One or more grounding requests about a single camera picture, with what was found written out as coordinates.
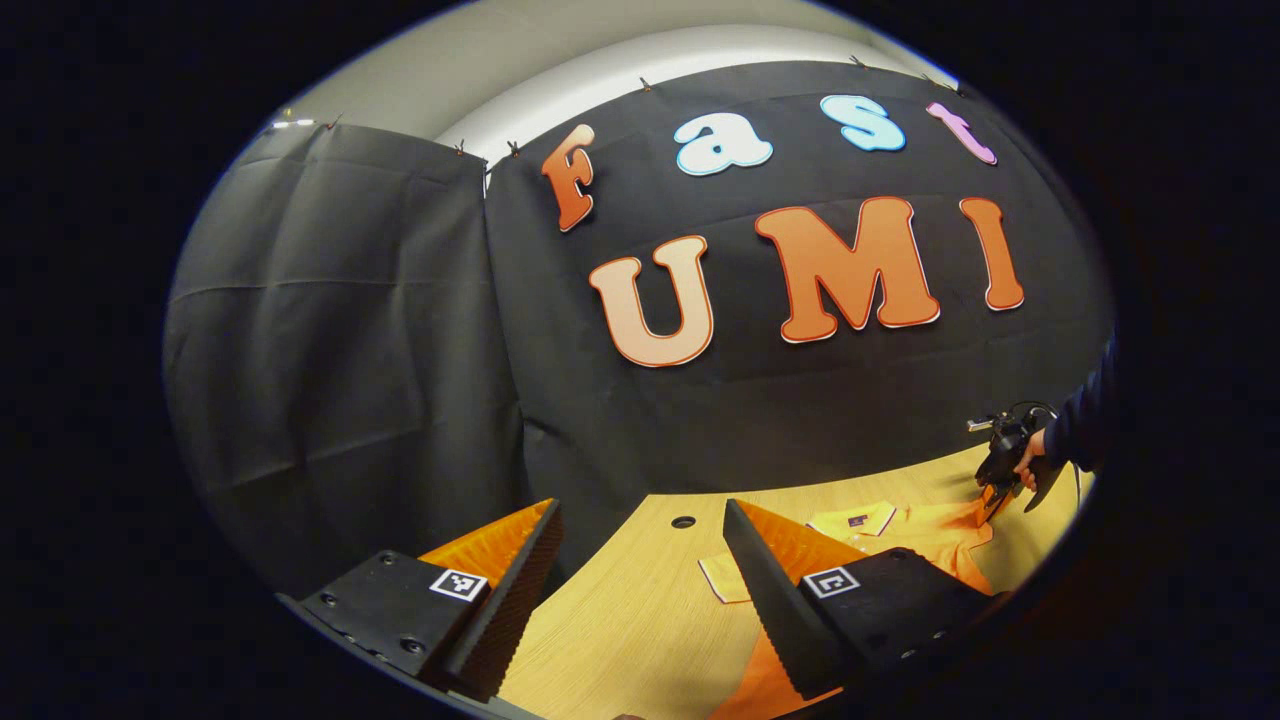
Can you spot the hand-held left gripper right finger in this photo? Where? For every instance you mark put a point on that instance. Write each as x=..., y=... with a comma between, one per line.
x=770, y=610

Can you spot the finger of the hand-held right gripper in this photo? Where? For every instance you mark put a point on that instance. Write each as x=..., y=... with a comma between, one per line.
x=993, y=505

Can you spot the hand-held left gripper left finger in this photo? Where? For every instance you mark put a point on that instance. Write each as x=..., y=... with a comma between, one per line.
x=510, y=610

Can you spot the orange T-shirt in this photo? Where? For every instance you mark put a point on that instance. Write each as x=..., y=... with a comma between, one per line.
x=930, y=535

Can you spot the black backdrop cloth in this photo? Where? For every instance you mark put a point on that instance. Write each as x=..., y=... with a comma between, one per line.
x=800, y=410

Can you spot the black side curtain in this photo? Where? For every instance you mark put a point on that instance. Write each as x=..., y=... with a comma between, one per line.
x=340, y=350

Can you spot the bright ceiling lamp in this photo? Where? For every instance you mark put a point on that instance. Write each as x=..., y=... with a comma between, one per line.
x=290, y=123

